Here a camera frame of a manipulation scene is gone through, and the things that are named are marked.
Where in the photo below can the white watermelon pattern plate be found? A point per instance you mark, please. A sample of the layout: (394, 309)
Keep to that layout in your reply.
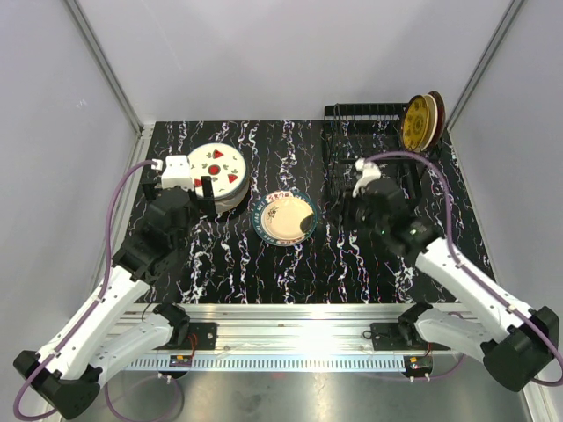
(223, 163)

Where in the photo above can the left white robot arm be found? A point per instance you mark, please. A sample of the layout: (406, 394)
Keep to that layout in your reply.
(70, 370)

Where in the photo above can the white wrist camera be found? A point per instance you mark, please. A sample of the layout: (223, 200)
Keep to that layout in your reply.
(368, 171)
(175, 172)

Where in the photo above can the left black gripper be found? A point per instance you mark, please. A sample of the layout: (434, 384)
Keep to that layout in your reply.
(208, 205)

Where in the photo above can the dark green rimmed plate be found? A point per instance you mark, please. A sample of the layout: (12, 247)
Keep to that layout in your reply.
(264, 233)

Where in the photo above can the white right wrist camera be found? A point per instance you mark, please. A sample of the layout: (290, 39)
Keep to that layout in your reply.
(368, 171)

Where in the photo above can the stack of plates under white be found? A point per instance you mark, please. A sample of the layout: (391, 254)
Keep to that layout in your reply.
(234, 199)

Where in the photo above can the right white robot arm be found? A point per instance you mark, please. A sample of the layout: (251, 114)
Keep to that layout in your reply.
(511, 339)

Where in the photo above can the cream plate with black sprig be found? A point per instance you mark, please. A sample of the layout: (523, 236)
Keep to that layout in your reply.
(433, 118)

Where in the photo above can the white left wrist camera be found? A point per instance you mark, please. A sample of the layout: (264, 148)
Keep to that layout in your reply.
(175, 172)

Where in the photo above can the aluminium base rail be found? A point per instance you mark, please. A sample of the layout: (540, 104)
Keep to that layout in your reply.
(290, 327)

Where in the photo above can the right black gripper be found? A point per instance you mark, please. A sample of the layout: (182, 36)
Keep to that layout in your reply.
(350, 201)

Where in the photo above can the black wire dish rack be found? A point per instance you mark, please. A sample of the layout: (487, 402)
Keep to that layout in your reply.
(353, 131)

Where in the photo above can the amber patterned glass plate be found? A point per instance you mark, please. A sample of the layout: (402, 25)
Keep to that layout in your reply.
(414, 124)

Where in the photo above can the red floral plate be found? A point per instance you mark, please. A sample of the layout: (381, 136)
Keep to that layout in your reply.
(440, 116)

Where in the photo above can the white slotted cable duct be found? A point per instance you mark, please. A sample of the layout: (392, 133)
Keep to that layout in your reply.
(281, 363)

